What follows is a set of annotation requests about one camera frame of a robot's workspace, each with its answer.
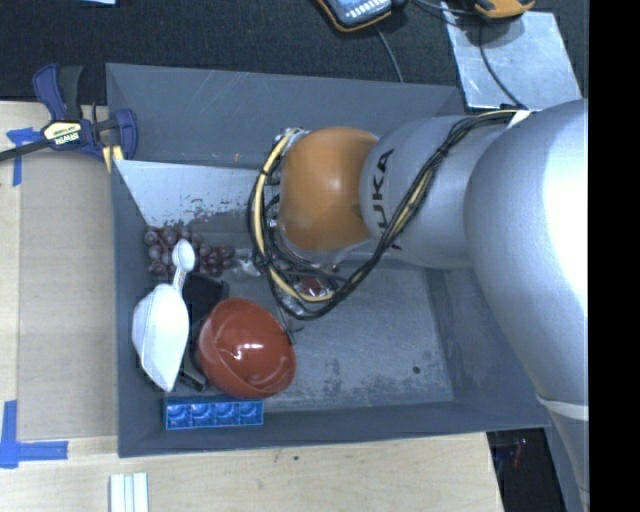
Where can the pale wood flat board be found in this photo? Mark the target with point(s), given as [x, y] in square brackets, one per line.
[65, 300]

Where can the black flat box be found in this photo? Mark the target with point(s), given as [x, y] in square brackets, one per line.
[202, 295]

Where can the grey metal bin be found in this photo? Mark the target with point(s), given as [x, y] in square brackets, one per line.
[380, 345]

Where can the white plastic scoop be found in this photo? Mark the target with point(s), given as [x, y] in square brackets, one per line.
[160, 330]

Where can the blue toy building block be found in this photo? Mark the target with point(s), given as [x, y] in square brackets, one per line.
[214, 415]

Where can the red plastic bowl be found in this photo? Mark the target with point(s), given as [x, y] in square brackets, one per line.
[245, 350]

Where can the purple toy grape bunch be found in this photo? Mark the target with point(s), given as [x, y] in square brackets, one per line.
[160, 250]

